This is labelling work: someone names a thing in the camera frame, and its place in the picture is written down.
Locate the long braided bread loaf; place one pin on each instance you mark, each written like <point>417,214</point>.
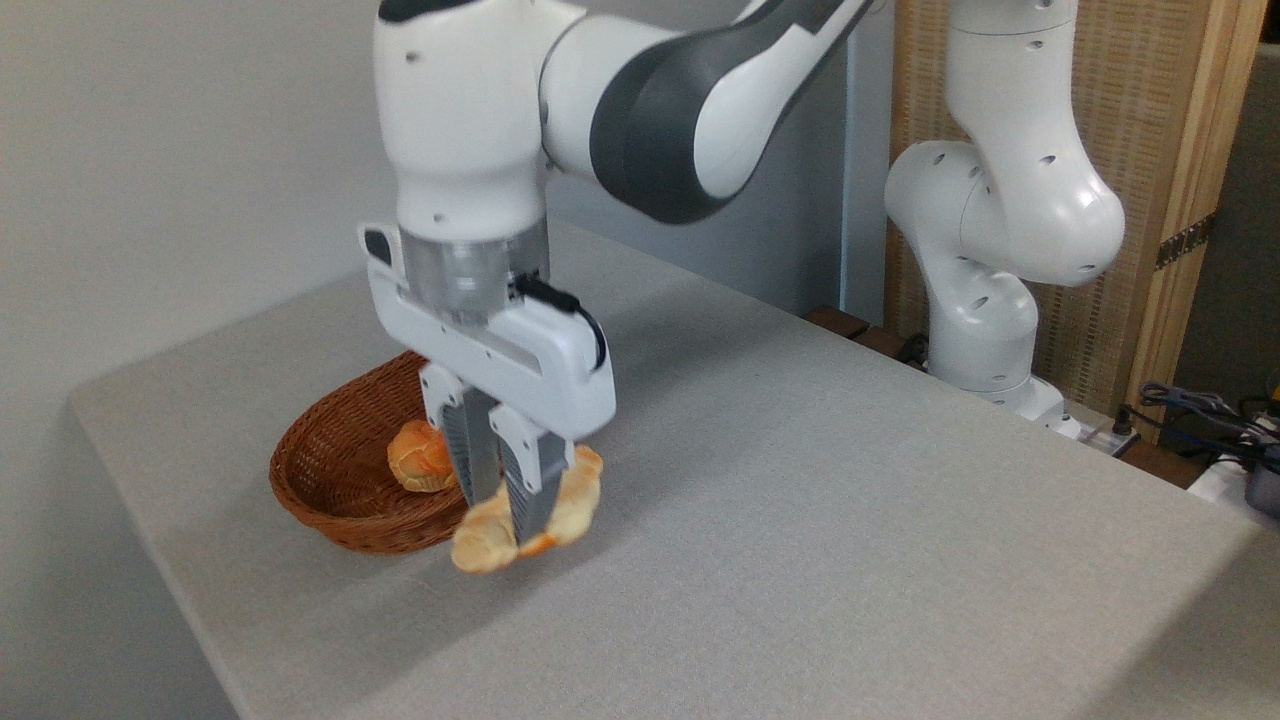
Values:
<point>480,545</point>

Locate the black power plug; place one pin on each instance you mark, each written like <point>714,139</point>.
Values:
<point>1125,422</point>

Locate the small round bread roll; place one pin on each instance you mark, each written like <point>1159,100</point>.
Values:
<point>418,462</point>

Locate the brown wicker basket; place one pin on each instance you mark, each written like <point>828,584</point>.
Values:
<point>330,470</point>

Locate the woven wooden folding screen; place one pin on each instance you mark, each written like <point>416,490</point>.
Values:
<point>1140,100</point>

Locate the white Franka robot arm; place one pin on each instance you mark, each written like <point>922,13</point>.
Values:
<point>460,130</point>

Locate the grey device box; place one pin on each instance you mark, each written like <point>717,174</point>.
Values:
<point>1265,490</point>

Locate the light blue partition panel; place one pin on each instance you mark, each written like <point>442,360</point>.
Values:
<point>790,230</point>

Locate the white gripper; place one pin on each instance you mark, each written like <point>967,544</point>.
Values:
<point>550,370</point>

